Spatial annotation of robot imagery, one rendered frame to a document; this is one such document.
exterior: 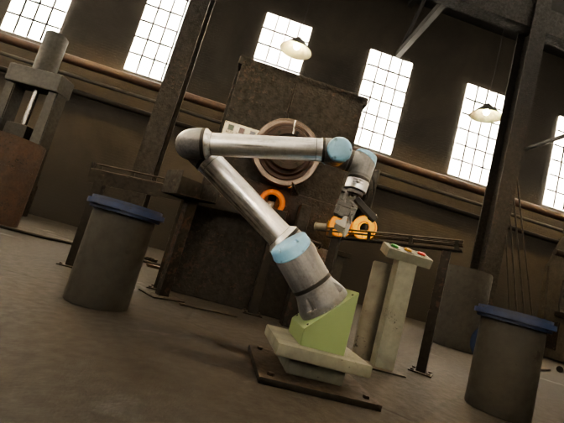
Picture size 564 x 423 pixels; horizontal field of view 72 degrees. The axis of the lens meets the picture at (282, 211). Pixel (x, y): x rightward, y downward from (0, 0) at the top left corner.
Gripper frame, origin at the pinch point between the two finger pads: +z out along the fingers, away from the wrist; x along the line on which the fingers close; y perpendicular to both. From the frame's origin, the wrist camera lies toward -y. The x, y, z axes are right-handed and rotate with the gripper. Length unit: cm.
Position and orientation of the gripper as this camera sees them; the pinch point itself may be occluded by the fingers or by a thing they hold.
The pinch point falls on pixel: (343, 240)
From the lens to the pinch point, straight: 155.0
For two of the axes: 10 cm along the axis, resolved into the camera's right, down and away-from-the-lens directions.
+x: -0.9, -1.9, -9.8
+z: -3.4, 9.3, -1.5
